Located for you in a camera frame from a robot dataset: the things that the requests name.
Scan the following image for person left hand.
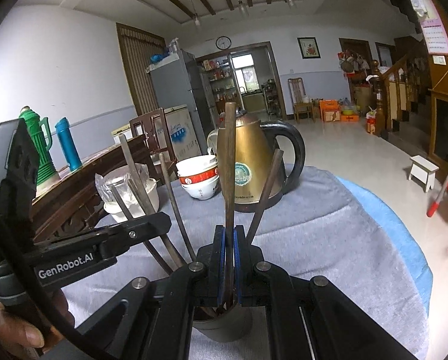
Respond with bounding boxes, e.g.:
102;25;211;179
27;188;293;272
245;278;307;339
0;303;64;359

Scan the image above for clear bag with bowls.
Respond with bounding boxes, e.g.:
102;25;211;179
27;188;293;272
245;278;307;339
95;163;152;204

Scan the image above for white plastic basin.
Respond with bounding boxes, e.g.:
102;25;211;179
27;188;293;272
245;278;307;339
98;178;160;223

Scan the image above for dark carved wooden sideboard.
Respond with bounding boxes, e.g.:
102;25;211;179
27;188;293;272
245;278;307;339
31;144;126;242

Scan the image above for grey metal utensil cup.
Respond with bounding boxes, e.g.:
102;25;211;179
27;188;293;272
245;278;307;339
193;303;253;343

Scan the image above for blue thermos bottle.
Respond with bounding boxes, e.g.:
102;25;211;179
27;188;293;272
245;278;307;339
55;117;82;172

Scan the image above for grey table cloth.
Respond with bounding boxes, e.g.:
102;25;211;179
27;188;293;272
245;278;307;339
63;166;428;359

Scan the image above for red white stacked bowls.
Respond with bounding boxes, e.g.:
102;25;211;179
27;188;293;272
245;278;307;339
177;154;219;201

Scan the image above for white chest freezer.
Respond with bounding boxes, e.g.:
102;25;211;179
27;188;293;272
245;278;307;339
112;105;202;161

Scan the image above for dark wooden chair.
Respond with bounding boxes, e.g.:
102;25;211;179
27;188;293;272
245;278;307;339
129;108;177;183

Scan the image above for blue table cover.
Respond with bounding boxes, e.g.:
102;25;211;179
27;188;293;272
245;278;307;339
336;177;433;314

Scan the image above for green thermos jug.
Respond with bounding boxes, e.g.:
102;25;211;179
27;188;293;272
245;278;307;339
20;106;60;197

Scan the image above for gold electric kettle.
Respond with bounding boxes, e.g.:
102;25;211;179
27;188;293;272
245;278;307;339
225;102;305;213

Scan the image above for grey refrigerator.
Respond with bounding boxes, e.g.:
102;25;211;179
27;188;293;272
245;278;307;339
147;49;218;154

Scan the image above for small white stool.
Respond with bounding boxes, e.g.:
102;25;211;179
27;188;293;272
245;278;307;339
408;155;439;193

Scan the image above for wooden chair by door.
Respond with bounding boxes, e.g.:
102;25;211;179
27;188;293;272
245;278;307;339
288;77;315;124

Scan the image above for wooden stair railing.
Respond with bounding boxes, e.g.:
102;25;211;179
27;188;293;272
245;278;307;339
367;37;432;139

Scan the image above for round wall clock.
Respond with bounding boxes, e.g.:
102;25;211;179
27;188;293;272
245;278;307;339
215;36;232;50

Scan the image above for framed wall picture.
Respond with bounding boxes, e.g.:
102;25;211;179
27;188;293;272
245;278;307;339
297;37;321;59

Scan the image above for wall calendar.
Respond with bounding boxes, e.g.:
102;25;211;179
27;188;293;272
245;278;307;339
410;0;448;55

